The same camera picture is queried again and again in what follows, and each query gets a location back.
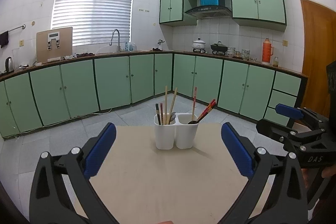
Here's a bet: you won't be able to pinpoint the black range hood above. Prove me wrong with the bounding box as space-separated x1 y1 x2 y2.
185 5 232 19

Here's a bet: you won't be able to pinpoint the red floral bamboo chopstick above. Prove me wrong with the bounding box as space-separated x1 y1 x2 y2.
160 102 164 125

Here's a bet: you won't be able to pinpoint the person hand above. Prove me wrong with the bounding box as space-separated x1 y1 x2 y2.
301 163 336 191

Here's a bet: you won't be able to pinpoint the black chopstick silver band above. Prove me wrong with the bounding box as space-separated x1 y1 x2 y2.
197 102 218 122

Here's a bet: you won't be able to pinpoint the orange thermos flask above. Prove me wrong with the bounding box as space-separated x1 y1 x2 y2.
261 38 273 64

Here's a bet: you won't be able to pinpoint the black wok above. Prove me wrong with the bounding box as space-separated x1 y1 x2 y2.
210 41 228 55

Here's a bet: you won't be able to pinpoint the window blind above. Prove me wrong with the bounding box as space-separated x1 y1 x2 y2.
51 0 133 46

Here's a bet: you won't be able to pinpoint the chrome kitchen faucet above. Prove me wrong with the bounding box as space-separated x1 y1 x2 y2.
109 28 121 52

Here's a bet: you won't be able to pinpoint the glass jar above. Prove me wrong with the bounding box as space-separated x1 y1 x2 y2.
273 56 278 67

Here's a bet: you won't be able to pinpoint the electric kettle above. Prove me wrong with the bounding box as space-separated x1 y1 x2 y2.
5 57 15 73

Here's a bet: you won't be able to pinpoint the cardboard box with label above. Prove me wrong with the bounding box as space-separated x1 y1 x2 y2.
36 27 73 63

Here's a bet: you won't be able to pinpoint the dark cloth on rail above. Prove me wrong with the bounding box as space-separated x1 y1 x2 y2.
0 31 9 48

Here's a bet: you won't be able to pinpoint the red orange patterned chopstick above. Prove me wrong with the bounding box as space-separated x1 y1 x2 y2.
191 87 197 121

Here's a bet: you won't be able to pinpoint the wooden door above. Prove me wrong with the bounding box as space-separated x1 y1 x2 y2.
300 0 335 117

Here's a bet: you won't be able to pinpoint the green base cabinets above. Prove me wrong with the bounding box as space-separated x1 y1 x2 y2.
1 52 307 138

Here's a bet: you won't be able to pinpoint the black chopstick gold band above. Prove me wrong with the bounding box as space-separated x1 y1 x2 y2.
155 103 161 125

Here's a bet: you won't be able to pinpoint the plain bamboo chopstick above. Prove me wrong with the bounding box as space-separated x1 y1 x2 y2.
164 85 168 124
167 87 178 124

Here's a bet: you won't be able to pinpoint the white double utensil holder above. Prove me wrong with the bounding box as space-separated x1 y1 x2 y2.
154 113 198 150

